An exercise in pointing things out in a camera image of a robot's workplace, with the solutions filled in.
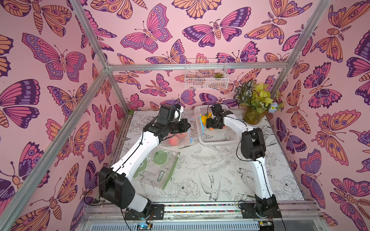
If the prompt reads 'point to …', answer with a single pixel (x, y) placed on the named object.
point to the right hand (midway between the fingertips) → (211, 124)
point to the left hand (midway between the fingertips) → (192, 124)
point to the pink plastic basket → (213, 136)
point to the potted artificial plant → (257, 102)
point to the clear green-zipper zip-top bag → (156, 167)
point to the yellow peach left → (204, 119)
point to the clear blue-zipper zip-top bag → (179, 139)
